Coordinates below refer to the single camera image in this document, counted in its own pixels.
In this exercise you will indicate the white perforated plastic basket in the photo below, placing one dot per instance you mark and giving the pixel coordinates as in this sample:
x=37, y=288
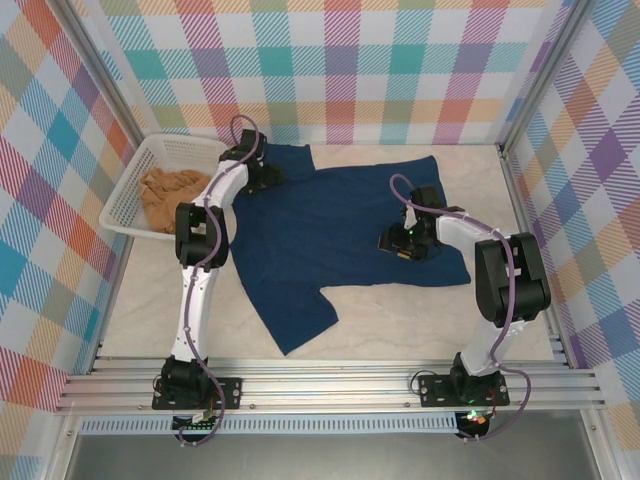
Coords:
x=120, y=210

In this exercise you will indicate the aluminium frame post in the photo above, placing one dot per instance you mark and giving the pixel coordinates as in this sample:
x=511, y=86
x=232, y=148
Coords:
x=545, y=65
x=100, y=65

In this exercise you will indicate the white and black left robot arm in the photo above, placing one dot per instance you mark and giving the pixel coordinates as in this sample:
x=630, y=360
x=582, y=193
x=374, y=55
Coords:
x=192, y=310

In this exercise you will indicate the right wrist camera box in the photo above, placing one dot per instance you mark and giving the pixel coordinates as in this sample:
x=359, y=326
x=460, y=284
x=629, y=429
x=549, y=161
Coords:
x=408, y=216

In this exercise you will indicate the grey metal shelf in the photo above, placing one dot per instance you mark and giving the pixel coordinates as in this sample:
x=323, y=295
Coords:
x=325, y=460

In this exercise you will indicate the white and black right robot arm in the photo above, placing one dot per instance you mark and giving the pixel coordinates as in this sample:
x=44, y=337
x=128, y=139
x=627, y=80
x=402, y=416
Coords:
x=510, y=270

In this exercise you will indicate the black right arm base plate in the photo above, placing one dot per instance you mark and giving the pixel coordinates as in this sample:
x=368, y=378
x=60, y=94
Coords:
x=432, y=390

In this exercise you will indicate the green circuit board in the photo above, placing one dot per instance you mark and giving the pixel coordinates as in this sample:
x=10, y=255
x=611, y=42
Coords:
x=197, y=425

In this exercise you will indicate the tan crumpled cloth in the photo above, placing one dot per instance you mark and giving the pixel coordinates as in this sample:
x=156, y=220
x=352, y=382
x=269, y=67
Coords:
x=160, y=195

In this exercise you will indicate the black controller box with LED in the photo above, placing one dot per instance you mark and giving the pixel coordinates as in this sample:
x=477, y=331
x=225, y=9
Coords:
x=475, y=422

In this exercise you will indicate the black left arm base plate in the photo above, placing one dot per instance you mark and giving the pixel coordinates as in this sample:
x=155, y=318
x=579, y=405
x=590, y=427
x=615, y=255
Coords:
x=230, y=392

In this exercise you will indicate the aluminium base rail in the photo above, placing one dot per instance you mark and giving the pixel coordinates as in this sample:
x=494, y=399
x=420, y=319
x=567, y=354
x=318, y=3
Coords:
x=325, y=385

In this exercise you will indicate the navy blue t-shirt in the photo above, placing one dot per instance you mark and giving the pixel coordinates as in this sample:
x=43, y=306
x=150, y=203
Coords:
x=320, y=230

